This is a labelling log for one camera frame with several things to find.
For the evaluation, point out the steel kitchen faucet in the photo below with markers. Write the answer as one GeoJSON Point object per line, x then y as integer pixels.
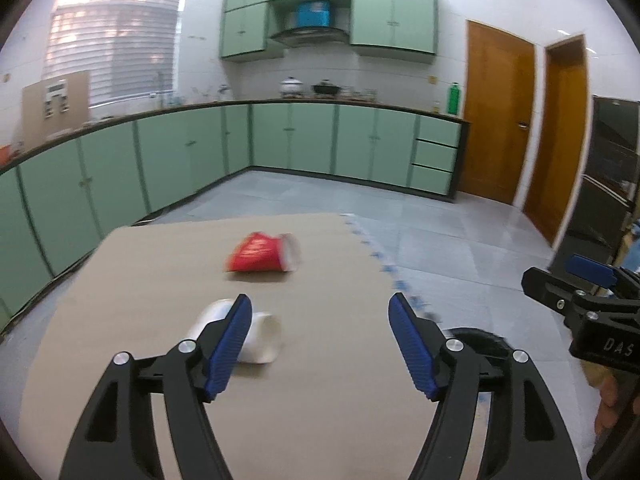
{"type": "Point", "coordinates": [159, 82]}

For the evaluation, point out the cardboard box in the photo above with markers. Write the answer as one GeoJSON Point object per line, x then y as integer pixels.
{"type": "Point", "coordinates": [35, 115]}

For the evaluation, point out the window blinds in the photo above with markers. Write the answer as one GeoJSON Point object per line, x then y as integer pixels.
{"type": "Point", "coordinates": [115, 35]}

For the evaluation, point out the red paper cup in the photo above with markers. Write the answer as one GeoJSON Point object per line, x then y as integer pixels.
{"type": "Point", "coordinates": [260, 255]}

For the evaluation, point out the white cooking pot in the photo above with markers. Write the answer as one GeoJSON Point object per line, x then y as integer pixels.
{"type": "Point", "coordinates": [291, 87]}

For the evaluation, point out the person's right hand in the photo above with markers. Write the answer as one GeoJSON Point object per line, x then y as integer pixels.
{"type": "Point", "coordinates": [607, 405]}

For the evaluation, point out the black refrigerator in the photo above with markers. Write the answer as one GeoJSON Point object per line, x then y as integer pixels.
{"type": "Point", "coordinates": [610, 170]}

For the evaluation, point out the white paper cup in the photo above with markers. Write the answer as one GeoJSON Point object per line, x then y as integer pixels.
{"type": "Point", "coordinates": [260, 340]}

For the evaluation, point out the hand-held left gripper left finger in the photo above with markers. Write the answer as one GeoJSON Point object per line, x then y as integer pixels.
{"type": "Point", "coordinates": [227, 345]}

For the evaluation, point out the green kitchen cabinets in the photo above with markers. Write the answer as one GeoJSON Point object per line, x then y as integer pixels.
{"type": "Point", "coordinates": [390, 20]}
{"type": "Point", "coordinates": [300, 135]}

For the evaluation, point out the green bottle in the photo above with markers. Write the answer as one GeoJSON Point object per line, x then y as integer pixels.
{"type": "Point", "coordinates": [453, 100]}

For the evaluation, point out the steel range hood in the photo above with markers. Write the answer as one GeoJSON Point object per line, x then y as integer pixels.
{"type": "Point", "coordinates": [307, 36]}

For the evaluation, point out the blue box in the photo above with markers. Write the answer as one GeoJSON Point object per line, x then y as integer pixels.
{"type": "Point", "coordinates": [312, 14]}

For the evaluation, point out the orange wooden door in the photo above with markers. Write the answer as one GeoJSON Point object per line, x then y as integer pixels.
{"type": "Point", "coordinates": [495, 110]}
{"type": "Point", "coordinates": [560, 135]}

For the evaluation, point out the black wok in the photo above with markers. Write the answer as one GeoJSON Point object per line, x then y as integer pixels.
{"type": "Point", "coordinates": [326, 89]}

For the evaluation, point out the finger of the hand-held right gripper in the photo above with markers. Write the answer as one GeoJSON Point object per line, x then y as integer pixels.
{"type": "Point", "coordinates": [555, 287]}
{"type": "Point", "coordinates": [590, 267]}

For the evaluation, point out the green lower kitchen cabinets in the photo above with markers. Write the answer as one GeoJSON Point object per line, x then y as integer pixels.
{"type": "Point", "coordinates": [300, 135]}

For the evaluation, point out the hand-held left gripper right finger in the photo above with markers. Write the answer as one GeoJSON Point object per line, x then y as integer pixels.
{"type": "Point", "coordinates": [412, 345]}

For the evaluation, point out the green upper kitchen cabinets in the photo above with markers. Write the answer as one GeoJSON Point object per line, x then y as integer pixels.
{"type": "Point", "coordinates": [390, 20]}

